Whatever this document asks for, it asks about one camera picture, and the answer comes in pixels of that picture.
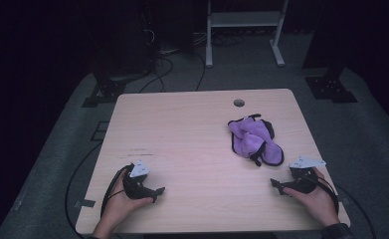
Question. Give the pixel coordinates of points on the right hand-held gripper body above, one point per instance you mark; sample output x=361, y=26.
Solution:
x=303, y=184

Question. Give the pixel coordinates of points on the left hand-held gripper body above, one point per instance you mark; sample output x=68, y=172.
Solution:
x=134, y=187

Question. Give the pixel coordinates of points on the purple cloth with black trim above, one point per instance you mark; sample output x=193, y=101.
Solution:
x=250, y=137

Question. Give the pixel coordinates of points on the person's right hand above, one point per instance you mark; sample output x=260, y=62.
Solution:
x=318, y=202

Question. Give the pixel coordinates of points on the person's left hand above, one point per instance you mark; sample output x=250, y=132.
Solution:
x=115, y=205

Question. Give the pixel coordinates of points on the grey tape strip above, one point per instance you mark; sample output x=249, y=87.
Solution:
x=85, y=203

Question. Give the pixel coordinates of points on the black stand base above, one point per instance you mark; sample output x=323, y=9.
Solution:
x=329, y=88
x=107, y=89

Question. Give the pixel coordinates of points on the black floor outlet frame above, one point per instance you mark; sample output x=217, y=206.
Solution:
x=99, y=131

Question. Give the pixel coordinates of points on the white metal table frame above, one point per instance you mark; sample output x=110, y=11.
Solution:
x=245, y=19

